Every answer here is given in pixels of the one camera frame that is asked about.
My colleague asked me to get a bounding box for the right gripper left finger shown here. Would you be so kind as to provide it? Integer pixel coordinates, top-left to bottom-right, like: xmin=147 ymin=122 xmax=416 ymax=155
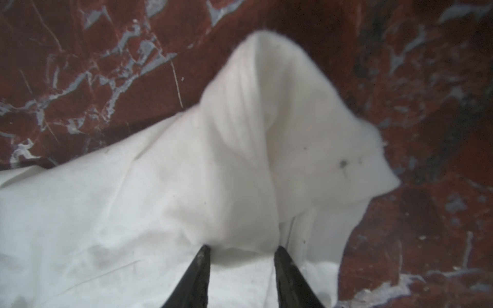
xmin=162 ymin=245 xmax=211 ymax=308

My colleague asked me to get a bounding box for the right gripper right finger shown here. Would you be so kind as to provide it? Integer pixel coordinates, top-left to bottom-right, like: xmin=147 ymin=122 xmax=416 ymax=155
xmin=274 ymin=246 xmax=324 ymax=308

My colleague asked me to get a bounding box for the white garment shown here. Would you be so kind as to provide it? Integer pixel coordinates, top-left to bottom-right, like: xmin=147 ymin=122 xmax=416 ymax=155
xmin=1 ymin=31 xmax=400 ymax=307

